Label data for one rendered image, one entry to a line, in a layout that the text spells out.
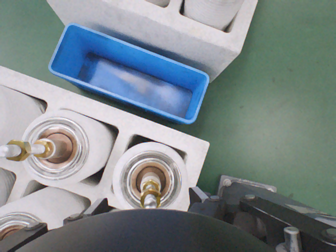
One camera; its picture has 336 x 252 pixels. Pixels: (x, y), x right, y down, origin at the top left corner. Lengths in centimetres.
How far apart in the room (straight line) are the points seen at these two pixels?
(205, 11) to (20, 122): 32
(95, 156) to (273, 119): 47
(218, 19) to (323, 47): 42
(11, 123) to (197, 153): 26
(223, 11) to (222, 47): 6
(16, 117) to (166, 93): 32
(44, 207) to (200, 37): 34
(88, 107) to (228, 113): 35
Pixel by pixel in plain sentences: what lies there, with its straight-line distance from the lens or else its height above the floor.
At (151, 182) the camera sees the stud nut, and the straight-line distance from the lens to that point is 21.
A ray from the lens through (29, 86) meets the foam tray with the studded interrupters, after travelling 39.
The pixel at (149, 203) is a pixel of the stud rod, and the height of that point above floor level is 35.
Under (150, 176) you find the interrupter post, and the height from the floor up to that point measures 28.
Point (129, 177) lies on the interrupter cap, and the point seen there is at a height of 25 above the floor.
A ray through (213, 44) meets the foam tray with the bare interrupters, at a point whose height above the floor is 17.
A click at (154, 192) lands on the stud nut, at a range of 18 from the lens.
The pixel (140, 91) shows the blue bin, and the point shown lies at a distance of 52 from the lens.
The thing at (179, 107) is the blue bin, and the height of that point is 0.
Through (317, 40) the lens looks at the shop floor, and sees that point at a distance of 74.
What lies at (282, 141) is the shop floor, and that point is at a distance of 61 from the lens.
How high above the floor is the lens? 50
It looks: 83 degrees down
